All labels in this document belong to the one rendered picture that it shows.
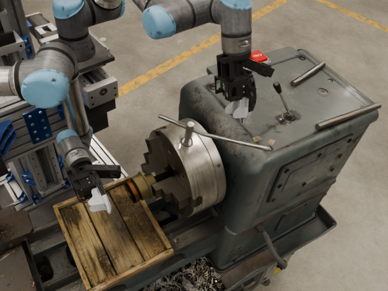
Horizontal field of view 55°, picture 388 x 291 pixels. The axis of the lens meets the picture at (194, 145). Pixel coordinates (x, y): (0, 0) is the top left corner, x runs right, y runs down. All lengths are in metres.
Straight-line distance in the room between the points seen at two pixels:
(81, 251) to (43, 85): 0.57
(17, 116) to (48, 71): 0.53
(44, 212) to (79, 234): 0.92
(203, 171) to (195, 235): 0.33
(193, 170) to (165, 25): 0.44
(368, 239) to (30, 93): 2.22
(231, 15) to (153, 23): 0.18
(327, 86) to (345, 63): 2.64
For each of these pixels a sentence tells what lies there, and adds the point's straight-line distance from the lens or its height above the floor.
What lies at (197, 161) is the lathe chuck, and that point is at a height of 1.21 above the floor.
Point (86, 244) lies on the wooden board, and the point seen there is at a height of 0.89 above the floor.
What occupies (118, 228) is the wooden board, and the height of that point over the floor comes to 0.89.
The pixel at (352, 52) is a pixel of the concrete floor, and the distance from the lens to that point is 4.29.
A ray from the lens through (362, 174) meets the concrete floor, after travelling 3.03.
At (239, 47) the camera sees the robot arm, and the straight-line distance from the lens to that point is 0.93.
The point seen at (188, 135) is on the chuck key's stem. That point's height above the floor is 1.28.
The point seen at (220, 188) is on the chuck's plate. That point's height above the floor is 1.12.
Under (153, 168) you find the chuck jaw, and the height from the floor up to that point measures 1.13.
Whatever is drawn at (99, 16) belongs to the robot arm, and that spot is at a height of 1.32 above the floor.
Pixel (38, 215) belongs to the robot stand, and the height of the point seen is 0.21.
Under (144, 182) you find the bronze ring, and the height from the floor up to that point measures 1.12.
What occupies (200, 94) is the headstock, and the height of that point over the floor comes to 1.25.
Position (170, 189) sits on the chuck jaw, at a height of 1.11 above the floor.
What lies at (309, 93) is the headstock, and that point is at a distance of 1.39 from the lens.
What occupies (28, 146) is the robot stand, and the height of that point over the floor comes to 0.85.
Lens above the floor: 2.07
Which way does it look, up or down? 48 degrees down
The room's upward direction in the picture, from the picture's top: 8 degrees clockwise
